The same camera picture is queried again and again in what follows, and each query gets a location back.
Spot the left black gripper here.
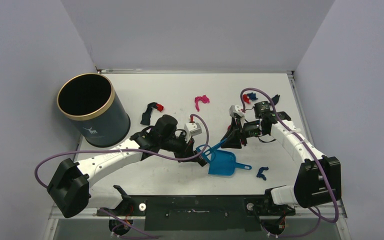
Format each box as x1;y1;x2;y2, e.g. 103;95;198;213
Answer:
160;131;198;163

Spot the blue hand brush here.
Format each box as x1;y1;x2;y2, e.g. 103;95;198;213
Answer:
194;139;227;167

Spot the blue dustpan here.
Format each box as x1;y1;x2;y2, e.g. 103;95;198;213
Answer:
208;150;252;177

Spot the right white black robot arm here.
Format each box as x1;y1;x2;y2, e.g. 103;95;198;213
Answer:
221;101;342;215

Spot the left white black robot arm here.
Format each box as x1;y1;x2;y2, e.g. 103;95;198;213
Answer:
46;114;207;218

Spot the red paper scrap back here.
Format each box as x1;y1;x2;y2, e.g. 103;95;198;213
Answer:
242;94;251;104

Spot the red paper scrap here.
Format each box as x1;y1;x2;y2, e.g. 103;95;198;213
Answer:
155;103;164;112
242;94;251;104

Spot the red paper scrap left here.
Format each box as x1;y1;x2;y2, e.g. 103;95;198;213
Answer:
155;103;164;112

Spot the black paper scrap left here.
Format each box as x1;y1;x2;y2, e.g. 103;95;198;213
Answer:
140;102;158;126

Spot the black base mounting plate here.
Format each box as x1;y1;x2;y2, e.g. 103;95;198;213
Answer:
96;195;296;232

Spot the dark blue gold-rimmed bin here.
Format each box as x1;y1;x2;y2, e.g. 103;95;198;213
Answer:
56;73;131;148

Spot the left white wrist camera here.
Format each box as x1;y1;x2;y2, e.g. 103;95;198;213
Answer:
183;122;203;138

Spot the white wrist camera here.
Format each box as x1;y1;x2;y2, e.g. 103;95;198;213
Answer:
229;105;245;119
183;122;203;138

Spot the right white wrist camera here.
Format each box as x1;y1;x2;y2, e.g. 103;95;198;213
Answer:
229;105;245;119

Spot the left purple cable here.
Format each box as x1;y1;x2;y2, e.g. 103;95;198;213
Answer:
34;113;211;190

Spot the purple cable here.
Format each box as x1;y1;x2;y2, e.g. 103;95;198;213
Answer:
239;87;340;224
34;113;211;190

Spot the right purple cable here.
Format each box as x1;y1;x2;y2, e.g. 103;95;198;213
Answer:
239;87;340;224

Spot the aluminium frame rail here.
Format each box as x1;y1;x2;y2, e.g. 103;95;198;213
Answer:
48;201;348;220

